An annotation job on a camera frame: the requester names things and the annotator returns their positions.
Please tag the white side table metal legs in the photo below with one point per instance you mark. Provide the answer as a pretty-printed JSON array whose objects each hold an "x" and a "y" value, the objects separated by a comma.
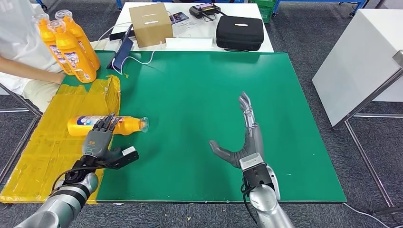
[{"x": 355, "y": 64}]

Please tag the printed leaflet card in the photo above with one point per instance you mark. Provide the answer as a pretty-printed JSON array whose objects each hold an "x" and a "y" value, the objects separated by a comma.
[{"x": 179, "y": 17}]

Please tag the yellow taped cardboard sheet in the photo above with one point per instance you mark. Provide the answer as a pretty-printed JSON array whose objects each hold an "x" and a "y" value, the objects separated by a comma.
[{"x": 41, "y": 151}]

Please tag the black power bank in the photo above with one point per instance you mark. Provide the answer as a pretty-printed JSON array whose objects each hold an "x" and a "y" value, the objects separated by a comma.
[{"x": 116, "y": 36}]

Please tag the blue rack leg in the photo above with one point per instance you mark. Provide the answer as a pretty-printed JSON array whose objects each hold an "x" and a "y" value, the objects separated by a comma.
[
  {"x": 41, "y": 3},
  {"x": 119, "y": 3}
]

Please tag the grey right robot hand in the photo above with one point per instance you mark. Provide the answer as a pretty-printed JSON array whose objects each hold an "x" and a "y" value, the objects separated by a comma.
[{"x": 252, "y": 141}]

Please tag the black controller with screen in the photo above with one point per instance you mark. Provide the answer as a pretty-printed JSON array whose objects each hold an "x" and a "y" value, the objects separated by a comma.
[{"x": 204, "y": 11}]

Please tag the green plastic crate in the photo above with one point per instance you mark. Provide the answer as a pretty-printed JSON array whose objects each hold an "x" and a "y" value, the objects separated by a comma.
[{"x": 265, "y": 11}]

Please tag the blue metal rack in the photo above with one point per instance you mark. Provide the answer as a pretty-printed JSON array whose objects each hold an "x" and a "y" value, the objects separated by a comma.
[{"x": 277, "y": 6}]

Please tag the person's right forearm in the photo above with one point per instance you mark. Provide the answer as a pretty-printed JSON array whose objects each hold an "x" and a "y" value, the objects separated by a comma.
[{"x": 28, "y": 71}]

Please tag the person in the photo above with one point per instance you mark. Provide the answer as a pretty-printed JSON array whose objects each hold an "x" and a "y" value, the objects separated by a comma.
[{"x": 19, "y": 41}]

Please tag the orange detergent bottle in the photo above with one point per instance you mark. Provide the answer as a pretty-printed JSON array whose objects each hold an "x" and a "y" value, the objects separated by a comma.
[
  {"x": 129, "y": 125},
  {"x": 52, "y": 44},
  {"x": 74, "y": 56},
  {"x": 86, "y": 44}
]

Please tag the brown cardboard box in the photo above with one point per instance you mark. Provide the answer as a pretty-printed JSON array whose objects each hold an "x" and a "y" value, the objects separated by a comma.
[{"x": 150, "y": 29}]

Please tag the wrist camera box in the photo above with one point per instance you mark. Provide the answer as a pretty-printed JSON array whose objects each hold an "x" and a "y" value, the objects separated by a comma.
[
  {"x": 126, "y": 157},
  {"x": 253, "y": 166}
]

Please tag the grey metal chair frame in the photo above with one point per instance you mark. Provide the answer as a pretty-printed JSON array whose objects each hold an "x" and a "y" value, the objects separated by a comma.
[{"x": 22, "y": 102}]

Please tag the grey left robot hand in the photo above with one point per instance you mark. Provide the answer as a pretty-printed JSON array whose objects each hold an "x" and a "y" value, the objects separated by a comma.
[{"x": 96, "y": 143}]

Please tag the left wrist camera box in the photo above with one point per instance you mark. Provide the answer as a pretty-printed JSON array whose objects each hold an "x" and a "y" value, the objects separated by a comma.
[{"x": 126, "y": 157}]

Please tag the dark blue phone stand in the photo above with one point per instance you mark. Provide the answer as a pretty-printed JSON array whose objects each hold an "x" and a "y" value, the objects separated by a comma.
[{"x": 122, "y": 54}]

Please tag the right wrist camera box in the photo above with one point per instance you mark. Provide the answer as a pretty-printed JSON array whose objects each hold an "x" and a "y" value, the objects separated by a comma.
[{"x": 253, "y": 166}]

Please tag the black zip carrying case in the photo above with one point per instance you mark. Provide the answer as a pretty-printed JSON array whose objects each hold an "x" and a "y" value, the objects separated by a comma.
[{"x": 240, "y": 34}]

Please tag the white flat box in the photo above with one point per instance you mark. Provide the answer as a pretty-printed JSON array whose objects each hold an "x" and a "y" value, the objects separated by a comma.
[{"x": 189, "y": 44}]

